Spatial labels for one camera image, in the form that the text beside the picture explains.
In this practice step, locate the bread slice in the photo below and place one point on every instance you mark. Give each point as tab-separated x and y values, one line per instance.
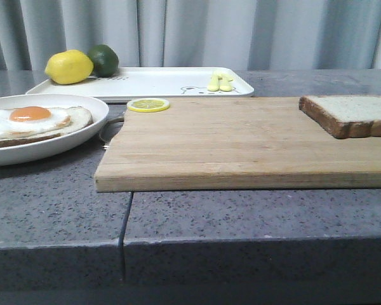
79	119
345	116

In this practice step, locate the white round plate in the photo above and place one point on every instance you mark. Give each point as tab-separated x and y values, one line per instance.
38	150

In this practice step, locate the fried egg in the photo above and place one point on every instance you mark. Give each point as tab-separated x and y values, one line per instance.
31	120

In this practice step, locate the white bear-print tray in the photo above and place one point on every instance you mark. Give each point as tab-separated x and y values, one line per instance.
137	82

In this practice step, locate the wooden cutting board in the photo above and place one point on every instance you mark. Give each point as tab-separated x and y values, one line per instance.
233	143

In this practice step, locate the lemon slice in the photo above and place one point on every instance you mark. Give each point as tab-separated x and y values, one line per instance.
148	105

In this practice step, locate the yellow plastic fork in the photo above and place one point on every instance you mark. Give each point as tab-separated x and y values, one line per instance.
214	83

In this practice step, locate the yellow plastic knife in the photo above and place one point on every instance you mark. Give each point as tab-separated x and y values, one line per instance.
225	82

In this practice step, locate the green lime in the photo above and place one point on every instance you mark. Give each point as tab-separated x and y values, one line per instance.
105	60

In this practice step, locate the yellow lemon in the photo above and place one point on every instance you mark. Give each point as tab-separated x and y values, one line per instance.
69	67

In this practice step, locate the grey curtain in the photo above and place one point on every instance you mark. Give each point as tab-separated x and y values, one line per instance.
241	35

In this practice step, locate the metal cutting board handle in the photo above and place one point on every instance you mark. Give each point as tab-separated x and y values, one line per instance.
109	130

